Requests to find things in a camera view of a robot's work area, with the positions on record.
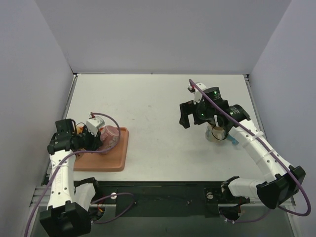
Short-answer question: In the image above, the beige patterned mug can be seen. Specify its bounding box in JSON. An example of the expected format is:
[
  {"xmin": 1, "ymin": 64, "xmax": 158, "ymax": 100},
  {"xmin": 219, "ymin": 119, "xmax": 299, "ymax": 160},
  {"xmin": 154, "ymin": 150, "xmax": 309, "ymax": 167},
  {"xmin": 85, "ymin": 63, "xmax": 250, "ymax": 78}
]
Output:
[{"xmin": 205, "ymin": 124, "xmax": 228, "ymax": 145}]

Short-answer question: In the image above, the pink patterned mug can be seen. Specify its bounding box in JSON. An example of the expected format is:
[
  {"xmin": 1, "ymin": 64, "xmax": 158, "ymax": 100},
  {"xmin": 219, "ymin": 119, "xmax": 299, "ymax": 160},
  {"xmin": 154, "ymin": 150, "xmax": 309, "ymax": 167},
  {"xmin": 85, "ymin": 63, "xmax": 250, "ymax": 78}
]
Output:
[{"xmin": 98, "ymin": 125, "xmax": 119, "ymax": 154}]

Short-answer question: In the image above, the blue patterned mug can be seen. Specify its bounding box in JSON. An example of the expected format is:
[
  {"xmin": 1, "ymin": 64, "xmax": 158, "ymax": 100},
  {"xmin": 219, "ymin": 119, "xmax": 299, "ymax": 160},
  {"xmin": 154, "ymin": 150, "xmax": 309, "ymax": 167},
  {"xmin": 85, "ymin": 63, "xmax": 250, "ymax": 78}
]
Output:
[{"xmin": 227, "ymin": 134, "xmax": 239, "ymax": 146}]

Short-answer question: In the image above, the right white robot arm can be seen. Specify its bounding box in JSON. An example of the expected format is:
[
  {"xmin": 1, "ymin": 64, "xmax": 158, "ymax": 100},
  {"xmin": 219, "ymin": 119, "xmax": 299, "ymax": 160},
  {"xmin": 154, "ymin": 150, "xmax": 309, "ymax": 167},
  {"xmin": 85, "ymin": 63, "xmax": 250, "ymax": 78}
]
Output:
[{"xmin": 179, "ymin": 83, "xmax": 306, "ymax": 209}]

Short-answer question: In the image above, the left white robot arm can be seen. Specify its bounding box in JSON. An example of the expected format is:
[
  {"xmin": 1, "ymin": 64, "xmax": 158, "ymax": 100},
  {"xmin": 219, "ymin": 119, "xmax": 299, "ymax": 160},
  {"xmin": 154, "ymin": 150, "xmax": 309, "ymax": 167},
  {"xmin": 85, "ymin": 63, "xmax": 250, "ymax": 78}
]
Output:
[{"xmin": 39, "ymin": 117, "xmax": 105, "ymax": 237}]

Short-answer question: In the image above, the yellow cream mug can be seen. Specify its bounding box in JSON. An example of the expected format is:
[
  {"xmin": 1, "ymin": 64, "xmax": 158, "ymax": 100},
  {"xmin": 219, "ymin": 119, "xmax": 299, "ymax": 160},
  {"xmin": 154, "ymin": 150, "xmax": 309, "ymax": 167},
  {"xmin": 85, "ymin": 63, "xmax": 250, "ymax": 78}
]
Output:
[{"xmin": 75, "ymin": 126, "xmax": 83, "ymax": 134}]

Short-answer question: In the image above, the pink plastic tray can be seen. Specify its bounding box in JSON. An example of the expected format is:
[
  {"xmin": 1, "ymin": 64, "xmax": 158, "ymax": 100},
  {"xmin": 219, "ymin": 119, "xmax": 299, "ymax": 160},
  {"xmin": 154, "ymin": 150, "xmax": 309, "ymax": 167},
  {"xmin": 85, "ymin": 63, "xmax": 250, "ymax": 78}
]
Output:
[{"xmin": 74, "ymin": 127, "xmax": 129, "ymax": 172}]

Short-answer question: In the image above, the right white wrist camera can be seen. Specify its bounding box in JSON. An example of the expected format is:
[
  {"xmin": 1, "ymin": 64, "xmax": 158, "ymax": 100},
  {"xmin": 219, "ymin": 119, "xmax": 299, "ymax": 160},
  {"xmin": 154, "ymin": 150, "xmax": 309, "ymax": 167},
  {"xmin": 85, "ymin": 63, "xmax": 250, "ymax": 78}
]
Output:
[{"xmin": 188, "ymin": 82, "xmax": 207, "ymax": 105}]

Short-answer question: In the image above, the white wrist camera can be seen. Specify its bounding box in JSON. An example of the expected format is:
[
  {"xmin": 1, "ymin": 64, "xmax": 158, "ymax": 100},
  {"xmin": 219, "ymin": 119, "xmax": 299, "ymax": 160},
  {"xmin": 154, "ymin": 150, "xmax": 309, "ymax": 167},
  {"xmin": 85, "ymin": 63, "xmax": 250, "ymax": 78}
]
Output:
[
  {"xmin": 188, "ymin": 82, "xmax": 207, "ymax": 105},
  {"xmin": 86, "ymin": 115, "xmax": 105, "ymax": 136}
]

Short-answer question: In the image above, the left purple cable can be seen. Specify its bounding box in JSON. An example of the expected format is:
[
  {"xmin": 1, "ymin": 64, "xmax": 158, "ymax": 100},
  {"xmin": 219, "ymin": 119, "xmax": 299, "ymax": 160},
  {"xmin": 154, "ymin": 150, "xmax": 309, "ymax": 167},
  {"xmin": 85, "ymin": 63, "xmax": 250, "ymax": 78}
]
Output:
[{"xmin": 23, "ymin": 112, "xmax": 136, "ymax": 237}]

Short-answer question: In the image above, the purple cable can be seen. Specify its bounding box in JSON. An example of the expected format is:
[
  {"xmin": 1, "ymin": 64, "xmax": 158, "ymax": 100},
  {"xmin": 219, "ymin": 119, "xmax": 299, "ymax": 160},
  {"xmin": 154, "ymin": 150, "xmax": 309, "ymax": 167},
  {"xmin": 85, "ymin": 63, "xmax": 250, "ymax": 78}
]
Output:
[
  {"xmin": 189, "ymin": 79, "xmax": 312, "ymax": 224},
  {"xmin": 23, "ymin": 112, "xmax": 136, "ymax": 237}
]

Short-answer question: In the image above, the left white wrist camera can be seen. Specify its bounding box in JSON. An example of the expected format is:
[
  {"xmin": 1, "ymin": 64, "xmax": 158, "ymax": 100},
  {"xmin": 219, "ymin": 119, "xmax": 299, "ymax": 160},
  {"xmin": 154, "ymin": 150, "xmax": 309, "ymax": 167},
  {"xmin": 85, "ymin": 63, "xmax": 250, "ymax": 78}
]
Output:
[{"xmin": 86, "ymin": 115, "xmax": 105, "ymax": 136}]

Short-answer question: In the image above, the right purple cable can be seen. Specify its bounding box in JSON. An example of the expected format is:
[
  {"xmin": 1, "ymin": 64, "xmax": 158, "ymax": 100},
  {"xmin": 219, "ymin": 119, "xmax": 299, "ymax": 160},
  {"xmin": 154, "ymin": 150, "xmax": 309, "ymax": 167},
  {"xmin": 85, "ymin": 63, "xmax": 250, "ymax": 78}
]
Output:
[{"xmin": 189, "ymin": 79, "xmax": 312, "ymax": 224}]

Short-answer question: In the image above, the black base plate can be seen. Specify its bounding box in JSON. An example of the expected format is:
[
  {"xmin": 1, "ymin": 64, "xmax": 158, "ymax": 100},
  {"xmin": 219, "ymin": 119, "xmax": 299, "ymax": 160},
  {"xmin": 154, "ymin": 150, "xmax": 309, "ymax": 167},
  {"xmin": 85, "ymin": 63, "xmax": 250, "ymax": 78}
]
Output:
[{"xmin": 41, "ymin": 180, "xmax": 251, "ymax": 219}]

